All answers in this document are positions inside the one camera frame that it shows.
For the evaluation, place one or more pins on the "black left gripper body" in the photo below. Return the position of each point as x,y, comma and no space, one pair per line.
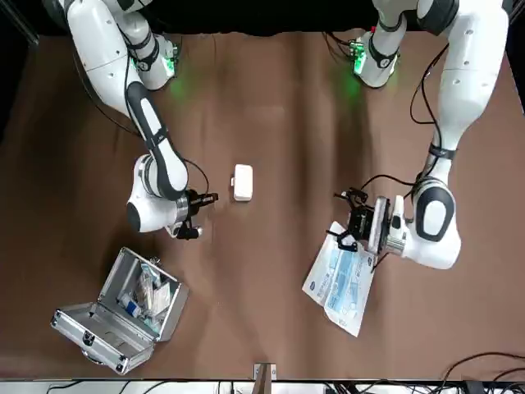
361,223

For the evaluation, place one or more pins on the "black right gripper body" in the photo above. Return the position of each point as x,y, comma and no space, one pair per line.
195,202

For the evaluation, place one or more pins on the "small white medicine box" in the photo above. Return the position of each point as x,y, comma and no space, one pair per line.
243,183

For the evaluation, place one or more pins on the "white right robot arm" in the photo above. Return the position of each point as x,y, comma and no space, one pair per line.
102,53

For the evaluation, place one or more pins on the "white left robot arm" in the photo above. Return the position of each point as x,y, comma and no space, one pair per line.
463,82

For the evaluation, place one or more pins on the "blue white medicine carton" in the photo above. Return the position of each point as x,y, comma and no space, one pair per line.
130,305

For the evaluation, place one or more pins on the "blue striped plastic packet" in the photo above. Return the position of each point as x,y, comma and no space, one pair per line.
152,274

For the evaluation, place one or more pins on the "white gauze pack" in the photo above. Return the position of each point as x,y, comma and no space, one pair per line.
162,297

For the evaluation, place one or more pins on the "clear bag of cotton swabs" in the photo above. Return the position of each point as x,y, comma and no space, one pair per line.
143,295

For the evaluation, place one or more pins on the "silver aluminium case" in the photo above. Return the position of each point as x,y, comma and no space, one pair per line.
102,340

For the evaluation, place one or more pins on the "aluminium frame post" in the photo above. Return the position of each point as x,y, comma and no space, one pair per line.
265,379

